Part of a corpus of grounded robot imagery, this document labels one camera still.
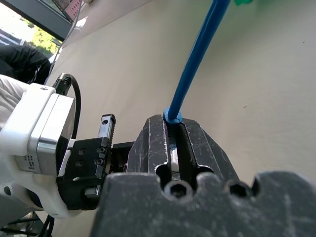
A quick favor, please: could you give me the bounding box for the blue network cable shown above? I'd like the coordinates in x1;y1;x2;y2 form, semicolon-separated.
162;0;232;173

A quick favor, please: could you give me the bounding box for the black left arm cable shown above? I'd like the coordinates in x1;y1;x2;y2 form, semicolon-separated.
53;73;82;139

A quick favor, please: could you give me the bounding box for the person in black clothing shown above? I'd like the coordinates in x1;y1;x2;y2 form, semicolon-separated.
0;45;51;85

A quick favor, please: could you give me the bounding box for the dark grey window frame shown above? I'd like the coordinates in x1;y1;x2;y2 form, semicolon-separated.
6;0;73;40

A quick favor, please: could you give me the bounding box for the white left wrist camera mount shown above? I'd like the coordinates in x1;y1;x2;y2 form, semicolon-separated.
0;83;78;219

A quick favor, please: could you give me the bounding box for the black cable bundle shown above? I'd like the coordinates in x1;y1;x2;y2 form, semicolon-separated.
0;211;55;237

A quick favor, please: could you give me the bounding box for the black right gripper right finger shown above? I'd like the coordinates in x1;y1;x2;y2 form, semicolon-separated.
176;118;240;182

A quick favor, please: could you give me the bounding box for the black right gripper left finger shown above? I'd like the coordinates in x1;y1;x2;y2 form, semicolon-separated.
126;114;174;175

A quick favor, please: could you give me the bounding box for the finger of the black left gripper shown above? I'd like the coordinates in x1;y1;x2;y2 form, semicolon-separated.
98;114;118;149

